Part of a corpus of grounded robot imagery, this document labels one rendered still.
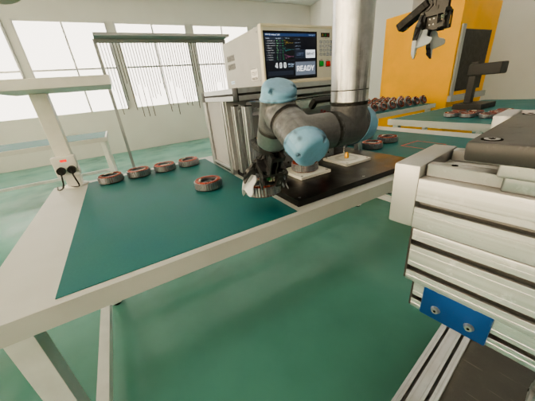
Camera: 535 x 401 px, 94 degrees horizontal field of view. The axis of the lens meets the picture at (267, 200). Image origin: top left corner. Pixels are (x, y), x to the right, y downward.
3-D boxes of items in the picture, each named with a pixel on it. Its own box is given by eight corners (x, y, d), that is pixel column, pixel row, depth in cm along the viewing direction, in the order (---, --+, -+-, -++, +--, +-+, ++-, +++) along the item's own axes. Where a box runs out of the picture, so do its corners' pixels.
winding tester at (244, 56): (345, 78, 117) (347, 26, 108) (265, 85, 98) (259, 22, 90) (295, 83, 148) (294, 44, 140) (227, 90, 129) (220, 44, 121)
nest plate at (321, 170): (330, 172, 102) (330, 169, 102) (301, 181, 96) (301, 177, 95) (307, 165, 114) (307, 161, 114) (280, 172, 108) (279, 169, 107)
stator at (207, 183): (222, 181, 110) (220, 173, 108) (222, 189, 100) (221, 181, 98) (196, 184, 108) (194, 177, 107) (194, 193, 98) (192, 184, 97)
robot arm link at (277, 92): (272, 98, 47) (254, 76, 51) (267, 144, 55) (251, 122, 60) (307, 92, 49) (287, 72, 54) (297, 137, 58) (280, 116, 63)
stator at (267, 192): (287, 193, 76) (285, 182, 75) (251, 201, 73) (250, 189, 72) (274, 184, 86) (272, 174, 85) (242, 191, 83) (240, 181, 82)
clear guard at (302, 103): (353, 110, 87) (353, 92, 85) (297, 120, 77) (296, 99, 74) (296, 109, 113) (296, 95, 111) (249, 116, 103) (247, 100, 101)
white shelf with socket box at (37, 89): (143, 187, 113) (108, 74, 94) (41, 211, 97) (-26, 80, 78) (137, 170, 141) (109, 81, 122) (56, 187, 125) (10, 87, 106)
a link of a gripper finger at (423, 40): (425, 50, 82) (435, 24, 82) (406, 53, 86) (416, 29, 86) (427, 56, 84) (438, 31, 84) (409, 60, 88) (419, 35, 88)
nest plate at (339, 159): (371, 159, 113) (371, 157, 112) (346, 166, 106) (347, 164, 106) (345, 154, 125) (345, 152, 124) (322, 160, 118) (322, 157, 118)
